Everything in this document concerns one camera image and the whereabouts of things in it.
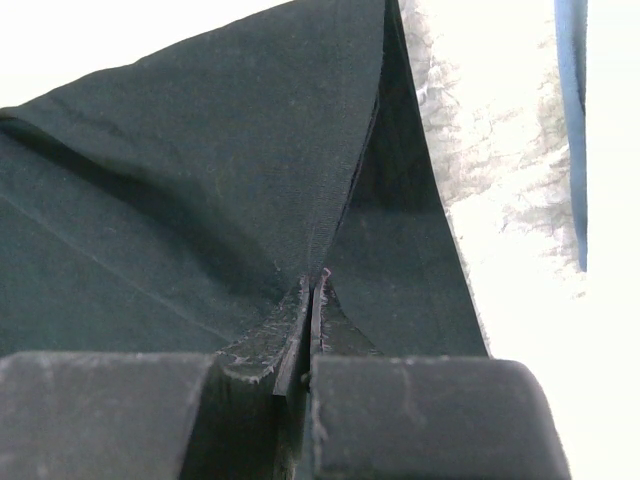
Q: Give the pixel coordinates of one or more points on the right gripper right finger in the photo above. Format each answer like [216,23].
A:
[418,417]

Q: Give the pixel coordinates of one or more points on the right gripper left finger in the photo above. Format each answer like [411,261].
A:
[235,414]

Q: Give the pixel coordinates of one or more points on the black t shirt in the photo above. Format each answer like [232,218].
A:
[171,204]

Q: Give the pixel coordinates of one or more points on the folded blue t shirt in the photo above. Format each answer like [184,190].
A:
[571,30]

